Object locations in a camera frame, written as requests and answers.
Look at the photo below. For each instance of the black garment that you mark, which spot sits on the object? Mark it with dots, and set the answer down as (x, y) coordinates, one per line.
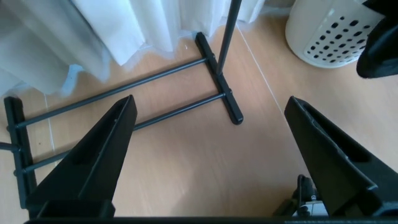
(379, 53)

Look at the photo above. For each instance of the black clothes rack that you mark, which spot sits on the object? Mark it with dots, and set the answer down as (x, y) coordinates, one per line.
(220, 84)

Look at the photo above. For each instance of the beige curtain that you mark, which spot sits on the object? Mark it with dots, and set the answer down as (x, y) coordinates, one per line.
(37, 46)
(155, 21)

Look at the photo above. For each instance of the white laundry basket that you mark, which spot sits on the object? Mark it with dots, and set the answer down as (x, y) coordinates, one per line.
(311, 25)

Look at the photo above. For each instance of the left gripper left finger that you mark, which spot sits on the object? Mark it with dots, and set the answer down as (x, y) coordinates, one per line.
(93, 174)

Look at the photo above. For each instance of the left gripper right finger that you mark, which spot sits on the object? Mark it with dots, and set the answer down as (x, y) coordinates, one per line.
(335, 174)

